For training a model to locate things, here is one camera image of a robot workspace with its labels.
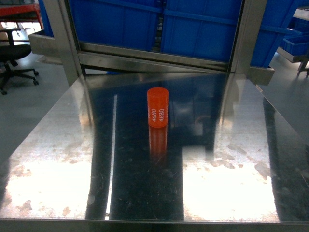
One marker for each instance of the orange cylindrical capacitor 4680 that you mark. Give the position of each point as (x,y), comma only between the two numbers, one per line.
(157,106)

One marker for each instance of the blue plastic bin left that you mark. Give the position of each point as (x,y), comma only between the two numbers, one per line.
(120,23)

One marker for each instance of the blue plastic bin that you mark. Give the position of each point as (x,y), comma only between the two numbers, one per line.
(200,28)
(120,23)

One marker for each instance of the blue plastic bin right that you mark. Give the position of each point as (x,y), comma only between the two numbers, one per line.
(200,28)

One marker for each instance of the black office chair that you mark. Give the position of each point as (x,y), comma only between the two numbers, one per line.
(10,54)

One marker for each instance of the small blue bin far right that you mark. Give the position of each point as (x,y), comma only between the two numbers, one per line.
(297,45)

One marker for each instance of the stainless steel rack frame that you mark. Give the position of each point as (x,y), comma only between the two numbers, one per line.
(77,56)

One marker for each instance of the red metal table frame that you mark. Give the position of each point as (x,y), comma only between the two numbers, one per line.
(20,11)

